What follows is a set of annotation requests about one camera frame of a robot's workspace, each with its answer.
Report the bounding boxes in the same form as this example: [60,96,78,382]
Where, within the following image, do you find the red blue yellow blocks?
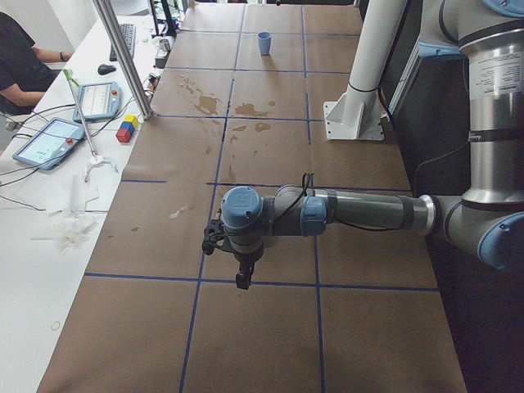
[115,115,139,143]

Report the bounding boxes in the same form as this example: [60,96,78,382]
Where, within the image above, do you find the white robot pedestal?
[323,0,408,141]

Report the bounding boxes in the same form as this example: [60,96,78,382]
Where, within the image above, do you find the teach pendant tablet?
[76,82,121,122]
[12,118,85,170]

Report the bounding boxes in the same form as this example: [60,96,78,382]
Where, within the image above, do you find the aluminium frame post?
[93,0,153,120]

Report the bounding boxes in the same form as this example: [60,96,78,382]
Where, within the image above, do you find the near teach pendant tablet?
[12,118,85,170]

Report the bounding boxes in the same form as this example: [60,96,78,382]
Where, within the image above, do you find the crumpled white tissues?
[31,174,102,255]

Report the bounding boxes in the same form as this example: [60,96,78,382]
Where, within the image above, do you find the black keyboard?
[109,23,137,62]

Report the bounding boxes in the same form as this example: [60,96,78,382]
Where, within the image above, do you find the blue plastic cup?
[257,31,273,56]

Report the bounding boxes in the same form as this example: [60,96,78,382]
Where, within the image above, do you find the black computer mouse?
[97,64,116,75]

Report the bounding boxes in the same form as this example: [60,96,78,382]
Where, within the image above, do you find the far teach pendant tablet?
[76,82,121,122]

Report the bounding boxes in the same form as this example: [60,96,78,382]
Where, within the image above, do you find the reacher grabber stick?
[62,69,118,183]

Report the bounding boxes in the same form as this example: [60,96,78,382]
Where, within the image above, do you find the small metal cup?
[159,38,171,52]

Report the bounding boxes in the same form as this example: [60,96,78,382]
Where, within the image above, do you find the person in black shirt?
[0,12,72,115]

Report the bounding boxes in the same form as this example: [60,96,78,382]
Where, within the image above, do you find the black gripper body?
[233,249,262,273]

